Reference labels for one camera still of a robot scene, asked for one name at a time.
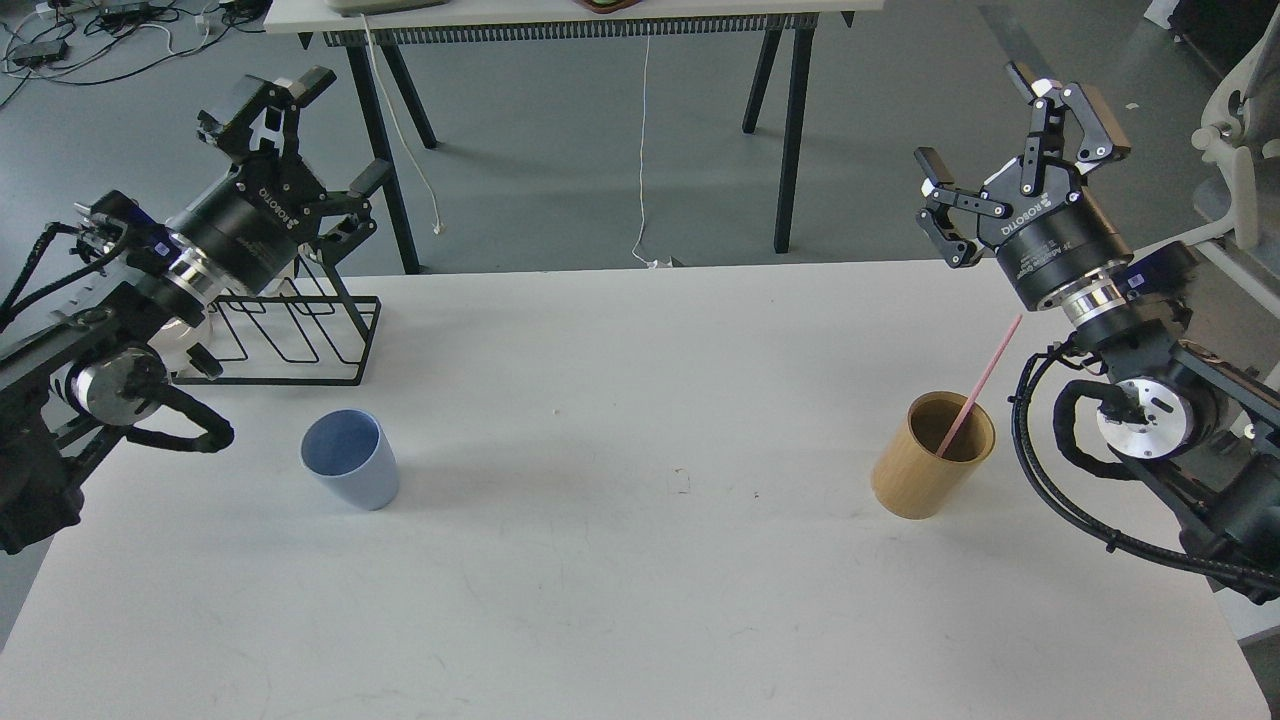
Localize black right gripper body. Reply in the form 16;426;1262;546
980;160;1133;311

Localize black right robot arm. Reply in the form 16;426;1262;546
915;61;1279;603

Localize pink chopstick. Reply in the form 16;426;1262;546
934;313;1024;457

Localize white background table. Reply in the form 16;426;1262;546
265;1;883;273

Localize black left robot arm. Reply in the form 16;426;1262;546
1;67;393;555

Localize black wire rack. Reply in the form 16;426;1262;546
163;258;381;387

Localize floor cables and adapters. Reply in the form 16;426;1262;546
0;0;269;106

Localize blue plastic cup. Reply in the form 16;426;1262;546
300;407;401;511

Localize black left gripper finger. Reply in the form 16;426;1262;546
197;67;337;173
301;159;393;268

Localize wooden cylindrical holder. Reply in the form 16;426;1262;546
870;391;996;520

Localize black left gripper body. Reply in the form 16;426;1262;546
168;160;326;295

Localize white hanging cable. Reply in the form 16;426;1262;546
632;36;673;269
360;14;445;236

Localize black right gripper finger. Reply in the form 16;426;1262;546
914;147;1012;269
1006;61;1132;196

